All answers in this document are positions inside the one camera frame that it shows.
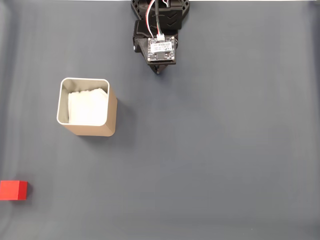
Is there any black camera cable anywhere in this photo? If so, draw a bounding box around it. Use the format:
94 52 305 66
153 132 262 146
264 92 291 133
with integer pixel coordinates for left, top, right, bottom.
152 0 163 37

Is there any dark blue mat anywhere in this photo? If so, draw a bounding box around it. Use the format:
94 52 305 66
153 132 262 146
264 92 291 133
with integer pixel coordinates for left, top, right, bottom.
0 1 320 240

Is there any camera circuit board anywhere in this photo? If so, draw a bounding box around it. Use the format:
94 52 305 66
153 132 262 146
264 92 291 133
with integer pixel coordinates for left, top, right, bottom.
147 35 177 64

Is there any beige square box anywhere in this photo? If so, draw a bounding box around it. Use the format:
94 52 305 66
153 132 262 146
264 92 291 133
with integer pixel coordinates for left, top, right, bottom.
56 77 118 138

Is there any white crumpled tissue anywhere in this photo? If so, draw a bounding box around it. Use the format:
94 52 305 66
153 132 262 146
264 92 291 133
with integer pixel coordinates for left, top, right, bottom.
67 87 109 125

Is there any red cube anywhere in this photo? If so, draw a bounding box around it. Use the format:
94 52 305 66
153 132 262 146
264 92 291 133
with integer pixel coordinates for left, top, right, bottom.
0 180 29 201

